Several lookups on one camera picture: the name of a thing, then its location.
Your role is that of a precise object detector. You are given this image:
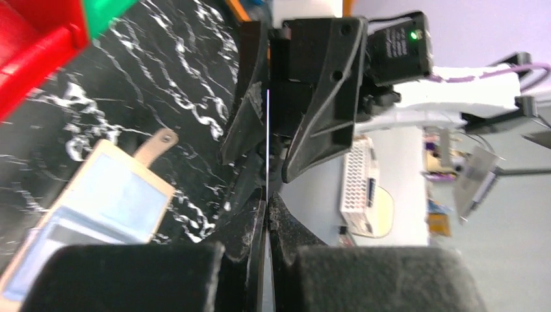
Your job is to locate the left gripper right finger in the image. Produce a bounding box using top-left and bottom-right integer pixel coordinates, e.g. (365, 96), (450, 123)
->
(268, 194), (487, 311)

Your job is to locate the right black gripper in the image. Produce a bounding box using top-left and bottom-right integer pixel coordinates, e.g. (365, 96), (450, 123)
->
(220, 11), (432, 183)

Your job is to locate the green plastic bin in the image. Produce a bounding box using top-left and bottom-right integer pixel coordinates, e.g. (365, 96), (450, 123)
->
(82, 0), (138, 39)

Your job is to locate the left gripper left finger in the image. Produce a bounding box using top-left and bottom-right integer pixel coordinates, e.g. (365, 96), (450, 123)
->
(21, 188), (266, 311)

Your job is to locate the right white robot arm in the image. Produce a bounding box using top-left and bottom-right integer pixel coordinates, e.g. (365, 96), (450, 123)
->
(219, 11), (535, 183)

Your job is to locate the red plastic bin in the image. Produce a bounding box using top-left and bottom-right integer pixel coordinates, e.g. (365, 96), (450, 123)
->
(1, 0), (90, 118)

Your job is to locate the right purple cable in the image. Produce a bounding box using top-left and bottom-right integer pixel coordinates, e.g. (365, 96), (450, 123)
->
(424, 62), (551, 94)

